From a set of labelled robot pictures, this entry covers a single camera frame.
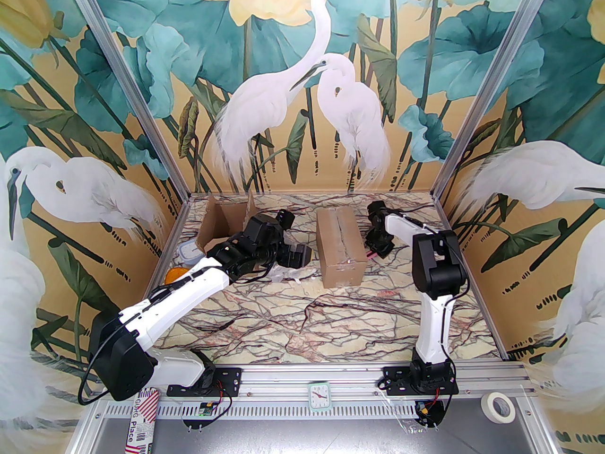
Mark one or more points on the clear plastic bag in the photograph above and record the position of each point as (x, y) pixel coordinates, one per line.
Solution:
(279, 278)

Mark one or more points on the taped brown cardboard box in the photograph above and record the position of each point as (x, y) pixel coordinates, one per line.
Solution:
(227, 220)
(340, 248)

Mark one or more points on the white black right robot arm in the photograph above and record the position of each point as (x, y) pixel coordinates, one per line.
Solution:
(435, 329)

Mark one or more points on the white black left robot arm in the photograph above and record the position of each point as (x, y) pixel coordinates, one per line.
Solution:
(179, 296)

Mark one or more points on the clear container with blue lid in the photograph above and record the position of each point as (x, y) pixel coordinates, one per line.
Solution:
(189, 253)

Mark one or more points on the orange lidded plastic container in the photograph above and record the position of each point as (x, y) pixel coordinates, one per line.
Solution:
(176, 275)

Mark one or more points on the small mint green clock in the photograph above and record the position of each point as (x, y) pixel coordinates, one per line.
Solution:
(319, 397)

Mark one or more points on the small green circuit board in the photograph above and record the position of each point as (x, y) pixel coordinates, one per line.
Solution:
(205, 409)

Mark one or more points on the yellow power connector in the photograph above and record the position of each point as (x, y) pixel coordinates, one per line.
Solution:
(425, 410)

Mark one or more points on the grey slotted metal tray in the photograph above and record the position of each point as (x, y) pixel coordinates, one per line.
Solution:
(283, 438)

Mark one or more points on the red striped printed package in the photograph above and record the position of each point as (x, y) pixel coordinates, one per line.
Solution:
(142, 419)

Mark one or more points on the white masking tape roll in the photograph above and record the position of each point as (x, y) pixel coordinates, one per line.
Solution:
(505, 419)

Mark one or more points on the aluminium front frame rail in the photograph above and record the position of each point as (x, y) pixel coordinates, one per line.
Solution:
(283, 379)

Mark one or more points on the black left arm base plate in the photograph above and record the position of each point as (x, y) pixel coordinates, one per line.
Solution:
(227, 377)

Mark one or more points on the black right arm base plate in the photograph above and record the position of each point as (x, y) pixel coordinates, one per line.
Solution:
(394, 380)

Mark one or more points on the aluminium frame post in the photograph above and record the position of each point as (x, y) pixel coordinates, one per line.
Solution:
(130, 83)
(486, 83)

